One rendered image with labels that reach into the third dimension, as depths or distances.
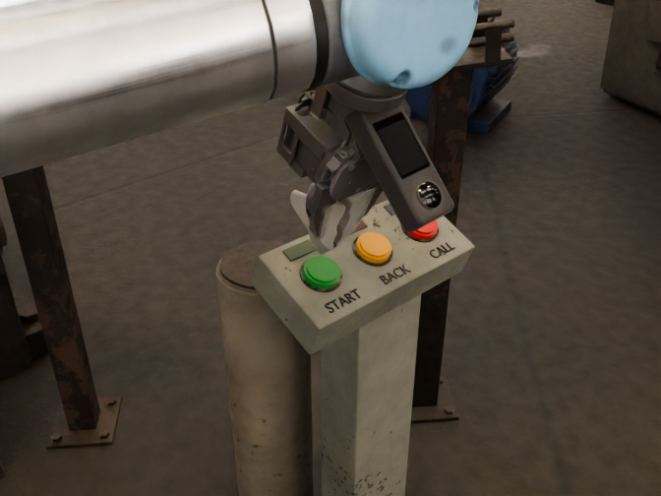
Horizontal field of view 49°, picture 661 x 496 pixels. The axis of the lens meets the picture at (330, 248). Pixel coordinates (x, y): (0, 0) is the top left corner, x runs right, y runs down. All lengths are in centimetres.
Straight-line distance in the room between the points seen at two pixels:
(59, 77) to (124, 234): 175
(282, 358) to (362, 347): 17
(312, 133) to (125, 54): 33
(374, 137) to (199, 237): 144
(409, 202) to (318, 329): 19
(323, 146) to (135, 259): 136
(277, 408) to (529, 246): 114
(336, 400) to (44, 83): 66
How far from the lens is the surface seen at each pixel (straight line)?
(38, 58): 33
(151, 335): 169
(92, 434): 148
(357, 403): 88
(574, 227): 214
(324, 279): 76
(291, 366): 98
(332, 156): 64
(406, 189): 61
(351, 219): 72
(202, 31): 34
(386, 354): 87
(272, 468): 111
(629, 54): 298
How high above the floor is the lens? 104
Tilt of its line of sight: 32 degrees down
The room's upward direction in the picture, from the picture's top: straight up
